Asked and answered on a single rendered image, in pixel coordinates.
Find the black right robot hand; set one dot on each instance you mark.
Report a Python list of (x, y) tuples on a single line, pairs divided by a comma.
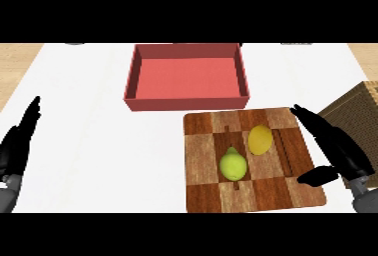
[(340, 146)]

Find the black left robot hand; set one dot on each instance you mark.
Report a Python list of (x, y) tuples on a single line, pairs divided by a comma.
[(20, 143)]

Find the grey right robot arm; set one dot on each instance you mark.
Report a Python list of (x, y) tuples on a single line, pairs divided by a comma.
[(365, 196)]

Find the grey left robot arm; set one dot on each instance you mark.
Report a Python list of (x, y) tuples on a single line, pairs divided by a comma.
[(9, 195)]

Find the yellow lemon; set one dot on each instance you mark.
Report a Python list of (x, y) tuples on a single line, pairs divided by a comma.
[(260, 140)]

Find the checkered wooden cutting board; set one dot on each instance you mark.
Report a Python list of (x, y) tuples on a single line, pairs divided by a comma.
[(248, 160)]

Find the red cardboard box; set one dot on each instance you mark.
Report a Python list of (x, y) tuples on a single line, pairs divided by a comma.
[(186, 77)]

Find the green pear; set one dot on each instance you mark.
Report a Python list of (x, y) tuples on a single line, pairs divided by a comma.
[(234, 165)]

